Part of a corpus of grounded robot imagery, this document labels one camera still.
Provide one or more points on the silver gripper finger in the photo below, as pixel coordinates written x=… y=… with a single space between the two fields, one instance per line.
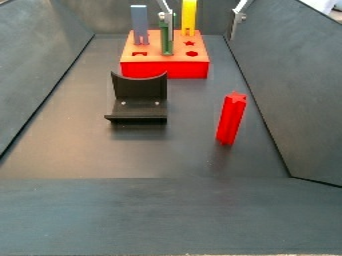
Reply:
x=164 y=11
x=237 y=17

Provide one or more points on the blue-grey peg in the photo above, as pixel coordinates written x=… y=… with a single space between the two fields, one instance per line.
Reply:
x=139 y=24

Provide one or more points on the red peg board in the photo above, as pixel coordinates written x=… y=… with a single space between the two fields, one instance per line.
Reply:
x=141 y=60

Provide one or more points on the green peg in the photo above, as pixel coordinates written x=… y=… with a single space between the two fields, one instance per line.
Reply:
x=165 y=25

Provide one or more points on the black curved holder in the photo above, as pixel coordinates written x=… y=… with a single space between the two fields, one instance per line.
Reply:
x=140 y=98

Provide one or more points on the yellow peg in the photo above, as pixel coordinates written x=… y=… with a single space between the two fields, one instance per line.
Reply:
x=188 y=17

